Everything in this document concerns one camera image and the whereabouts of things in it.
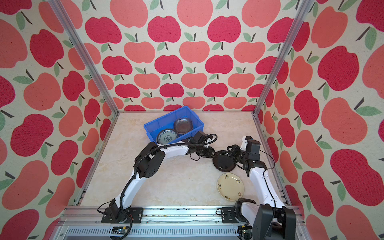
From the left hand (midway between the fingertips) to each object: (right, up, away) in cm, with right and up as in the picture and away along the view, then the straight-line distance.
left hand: (218, 158), depth 92 cm
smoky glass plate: (-23, +20, +18) cm, 36 cm away
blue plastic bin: (-35, +23, +15) cm, 45 cm away
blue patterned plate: (-35, +13, +11) cm, 39 cm away
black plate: (+3, -2, +1) cm, 4 cm away
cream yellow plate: (+5, -14, -10) cm, 18 cm away
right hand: (+7, +7, -7) cm, 12 cm away
